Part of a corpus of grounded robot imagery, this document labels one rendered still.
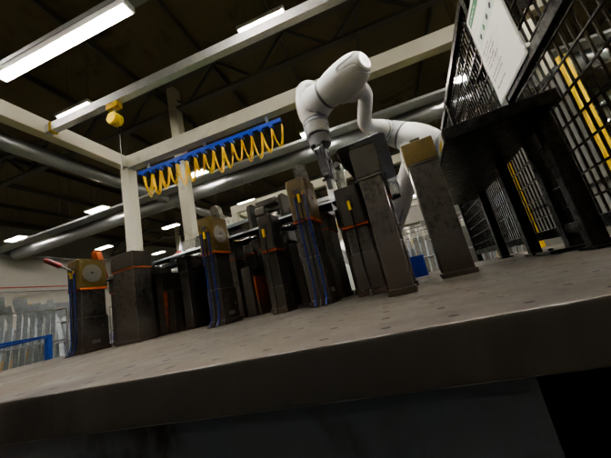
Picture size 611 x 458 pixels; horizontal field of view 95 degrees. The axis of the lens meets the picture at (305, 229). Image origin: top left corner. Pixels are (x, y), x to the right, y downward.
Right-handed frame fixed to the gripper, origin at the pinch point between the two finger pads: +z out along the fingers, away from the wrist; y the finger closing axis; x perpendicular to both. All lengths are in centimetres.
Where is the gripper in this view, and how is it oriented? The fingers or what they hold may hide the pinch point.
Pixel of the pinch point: (332, 190)
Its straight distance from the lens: 95.0
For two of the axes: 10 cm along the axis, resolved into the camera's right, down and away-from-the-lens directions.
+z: 2.2, 9.5, -2.2
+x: -9.0, 2.8, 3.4
